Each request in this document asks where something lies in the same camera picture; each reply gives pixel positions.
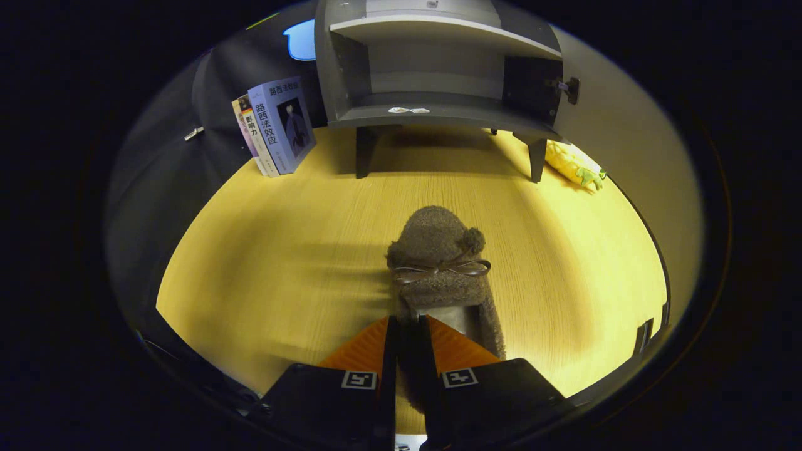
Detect white spine book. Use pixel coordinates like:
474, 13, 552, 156
238, 94, 281, 178

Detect black backdrop cloth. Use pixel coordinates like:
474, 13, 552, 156
105, 13, 328, 351

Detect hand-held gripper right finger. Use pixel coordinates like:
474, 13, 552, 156
419, 314, 575, 451

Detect yellow plush toy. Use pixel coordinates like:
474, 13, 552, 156
544, 139, 607, 192

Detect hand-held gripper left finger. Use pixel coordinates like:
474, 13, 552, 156
259, 314, 399, 451

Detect blue paperback book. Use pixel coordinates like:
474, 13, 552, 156
247, 76, 317, 175

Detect brown fuzzy shoe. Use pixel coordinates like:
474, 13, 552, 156
385, 205, 507, 417

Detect grey shoe cabinet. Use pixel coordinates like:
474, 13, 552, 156
313, 0, 580, 184

